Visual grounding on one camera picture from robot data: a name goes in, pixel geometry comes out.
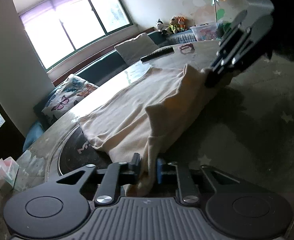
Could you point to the orange plush toy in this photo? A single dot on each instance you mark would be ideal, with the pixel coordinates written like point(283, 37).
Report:
point(182, 23)

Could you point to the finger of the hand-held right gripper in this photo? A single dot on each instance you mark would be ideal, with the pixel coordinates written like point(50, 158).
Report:
point(226, 62)
point(234, 32)

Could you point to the plain white pillow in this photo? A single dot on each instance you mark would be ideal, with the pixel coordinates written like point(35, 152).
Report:
point(137, 47)

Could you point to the black remote control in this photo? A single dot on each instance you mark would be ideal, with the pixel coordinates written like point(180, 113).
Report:
point(158, 53)

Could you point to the tissue box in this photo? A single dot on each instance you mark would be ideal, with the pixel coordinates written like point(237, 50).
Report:
point(4, 173)

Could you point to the yellow-vested plush toy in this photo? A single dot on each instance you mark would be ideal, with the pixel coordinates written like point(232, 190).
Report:
point(172, 25)

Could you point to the green-framed window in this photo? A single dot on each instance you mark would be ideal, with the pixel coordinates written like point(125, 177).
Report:
point(69, 25)

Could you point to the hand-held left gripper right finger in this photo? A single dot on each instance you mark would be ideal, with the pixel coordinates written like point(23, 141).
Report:
point(159, 171)

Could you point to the person's right forearm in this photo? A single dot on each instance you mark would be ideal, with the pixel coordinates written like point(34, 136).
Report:
point(290, 17)

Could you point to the clear plastic storage box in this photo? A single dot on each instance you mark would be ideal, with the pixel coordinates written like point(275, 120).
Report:
point(206, 31)

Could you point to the teal sofa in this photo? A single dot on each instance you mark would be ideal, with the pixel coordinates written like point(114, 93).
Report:
point(107, 60)

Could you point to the cream sweatshirt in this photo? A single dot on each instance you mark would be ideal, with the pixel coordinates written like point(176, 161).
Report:
point(137, 105)

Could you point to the round black induction cooktop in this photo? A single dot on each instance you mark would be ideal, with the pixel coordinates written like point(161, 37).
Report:
point(74, 152)

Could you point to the black and white plush toy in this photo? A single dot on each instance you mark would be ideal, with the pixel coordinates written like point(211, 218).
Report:
point(160, 25)

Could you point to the butterfly print pillow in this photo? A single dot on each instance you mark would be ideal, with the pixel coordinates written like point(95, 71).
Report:
point(67, 97)

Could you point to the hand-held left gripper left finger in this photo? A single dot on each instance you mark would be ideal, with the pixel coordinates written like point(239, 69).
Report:
point(135, 167)

